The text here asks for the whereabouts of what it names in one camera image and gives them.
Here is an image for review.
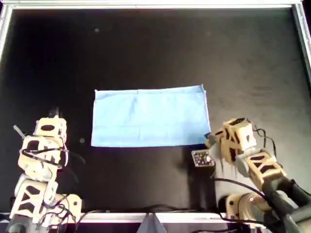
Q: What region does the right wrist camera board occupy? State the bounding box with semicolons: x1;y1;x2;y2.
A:
191;149;217;168

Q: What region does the thick black camera cable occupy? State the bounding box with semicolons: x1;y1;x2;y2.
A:
212;177;275;202

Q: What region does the blue cloth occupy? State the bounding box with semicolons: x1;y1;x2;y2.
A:
91;84;211;148

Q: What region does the aluminium table frame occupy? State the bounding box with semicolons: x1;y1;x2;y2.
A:
0;0;311;223

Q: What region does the left gripper black wire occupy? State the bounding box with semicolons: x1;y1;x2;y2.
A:
20;145;86;170

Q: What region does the red white wire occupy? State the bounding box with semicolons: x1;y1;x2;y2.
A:
59;139;71;168

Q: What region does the right gripper beige lattice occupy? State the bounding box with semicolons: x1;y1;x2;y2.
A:
205;118;259;164

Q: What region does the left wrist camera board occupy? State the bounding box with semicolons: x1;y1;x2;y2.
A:
13;124;27;141

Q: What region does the left gripper beige lattice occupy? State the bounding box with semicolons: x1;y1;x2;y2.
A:
18;106;70;182

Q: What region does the grey camera stand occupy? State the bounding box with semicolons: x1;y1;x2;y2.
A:
137;213;167;233

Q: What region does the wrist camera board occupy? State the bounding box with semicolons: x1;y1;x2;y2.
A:
191;149;217;168
13;124;27;141

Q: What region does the right gripper thin black wire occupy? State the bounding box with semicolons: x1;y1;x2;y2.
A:
251;123;277;161

